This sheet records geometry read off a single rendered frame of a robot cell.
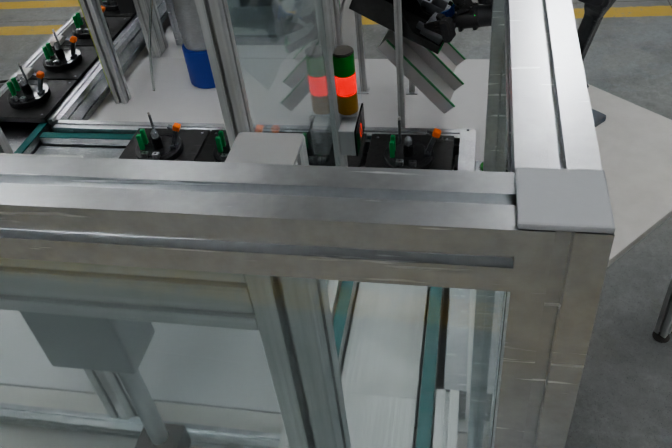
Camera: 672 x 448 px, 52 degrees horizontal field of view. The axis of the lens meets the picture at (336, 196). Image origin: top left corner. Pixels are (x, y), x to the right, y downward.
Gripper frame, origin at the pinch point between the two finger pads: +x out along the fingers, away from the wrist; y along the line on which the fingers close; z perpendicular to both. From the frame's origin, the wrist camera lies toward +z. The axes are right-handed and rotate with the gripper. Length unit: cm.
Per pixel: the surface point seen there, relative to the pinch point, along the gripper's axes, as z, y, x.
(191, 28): 7, -1, 92
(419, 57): -12.9, -6.0, 11.6
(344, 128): -3, 54, 4
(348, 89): 5, 51, 2
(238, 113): 30, 108, -18
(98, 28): 17, 18, 113
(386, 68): -29, -35, 41
